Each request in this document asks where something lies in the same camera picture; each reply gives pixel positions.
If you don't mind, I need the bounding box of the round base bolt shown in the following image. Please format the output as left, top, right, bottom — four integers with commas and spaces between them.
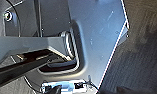
3, 10, 14, 22

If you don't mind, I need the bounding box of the thin black base cable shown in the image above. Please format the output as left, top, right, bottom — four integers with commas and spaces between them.
85, 75, 100, 91

